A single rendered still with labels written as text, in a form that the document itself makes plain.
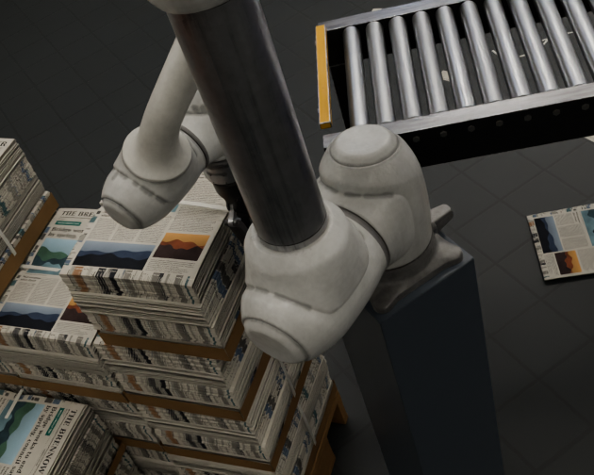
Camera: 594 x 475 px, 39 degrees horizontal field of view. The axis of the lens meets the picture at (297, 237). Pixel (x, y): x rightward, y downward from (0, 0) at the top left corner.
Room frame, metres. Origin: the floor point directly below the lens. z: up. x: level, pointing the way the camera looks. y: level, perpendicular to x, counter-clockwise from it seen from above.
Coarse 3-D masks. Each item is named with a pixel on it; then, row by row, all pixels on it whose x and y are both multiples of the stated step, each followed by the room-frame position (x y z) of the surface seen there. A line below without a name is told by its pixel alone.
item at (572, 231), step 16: (576, 208) 1.79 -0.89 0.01; (592, 208) 1.76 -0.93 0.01; (544, 224) 1.77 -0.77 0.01; (560, 224) 1.75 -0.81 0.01; (576, 224) 1.72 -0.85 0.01; (592, 224) 1.70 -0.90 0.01; (544, 240) 1.70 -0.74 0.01; (560, 240) 1.68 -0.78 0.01; (576, 240) 1.66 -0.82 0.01; (592, 240) 1.64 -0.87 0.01; (544, 256) 1.64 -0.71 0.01; (560, 256) 1.62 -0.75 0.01; (576, 256) 1.60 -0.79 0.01; (592, 256) 1.58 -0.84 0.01; (544, 272) 1.58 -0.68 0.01; (560, 272) 1.56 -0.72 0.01; (576, 272) 1.54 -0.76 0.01; (592, 272) 1.52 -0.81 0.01
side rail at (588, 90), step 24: (528, 96) 1.48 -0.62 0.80; (552, 96) 1.45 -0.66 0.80; (576, 96) 1.43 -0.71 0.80; (408, 120) 1.55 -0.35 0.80; (432, 120) 1.52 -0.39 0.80; (456, 120) 1.49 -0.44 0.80; (480, 120) 1.47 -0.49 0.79; (504, 120) 1.45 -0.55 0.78; (528, 120) 1.44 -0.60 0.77; (552, 120) 1.43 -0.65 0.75; (576, 120) 1.42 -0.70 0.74; (408, 144) 1.51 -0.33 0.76; (432, 144) 1.50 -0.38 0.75; (456, 144) 1.48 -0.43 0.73; (480, 144) 1.47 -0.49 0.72; (504, 144) 1.46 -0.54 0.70; (528, 144) 1.44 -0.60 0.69
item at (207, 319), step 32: (96, 224) 1.26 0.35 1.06; (160, 224) 1.19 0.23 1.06; (192, 224) 1.16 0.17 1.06; (96, 256) 1.17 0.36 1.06; (128, 256) 1.14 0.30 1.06; (160, 256) 1.11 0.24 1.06; (192, 256) 1.08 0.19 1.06; (224, 256) 1.11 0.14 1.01; (96, 288) 1.13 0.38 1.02; (128, 288) 1.09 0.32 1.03; (160, 288) 1.05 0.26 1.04; (192, 288) 1.02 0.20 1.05; (224, 288) 1.07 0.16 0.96; (96, 320) 1.15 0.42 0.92; (128, 320) 1.10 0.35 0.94; (160, 320) 1.06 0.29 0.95; (192, 320) 1.03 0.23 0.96; (224, 320) 1.04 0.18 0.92
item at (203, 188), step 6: (204, 174) 1.29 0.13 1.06; (198, 180) 1.28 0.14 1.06; (204, 180) 1.27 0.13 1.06; (198, 186) 1.26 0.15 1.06; (204, 186) 1.26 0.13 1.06; (210, 186) 1.25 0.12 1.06; (192, 192) 1.25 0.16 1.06; (198, 192) 1.24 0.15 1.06; (204, 192) 1.24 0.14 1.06; (210, 192) 1.23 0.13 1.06; (216, 192) 1.23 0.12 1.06
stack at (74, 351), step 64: (64, 256) 1.47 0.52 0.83; (0, 320) 1.34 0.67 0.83; (64, 320) 1.27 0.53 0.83; (0, 384) 1.39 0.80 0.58; (64, 384) 1.26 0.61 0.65; (128, 384) 1.16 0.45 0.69; (192, 384) 1.08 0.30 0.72; (320, 384) 1.29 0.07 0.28; (128, 448) 1.25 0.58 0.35; (192, 448) 1.13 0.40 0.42; (256, 448) 1.04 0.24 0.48; (320, 448) 1.19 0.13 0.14
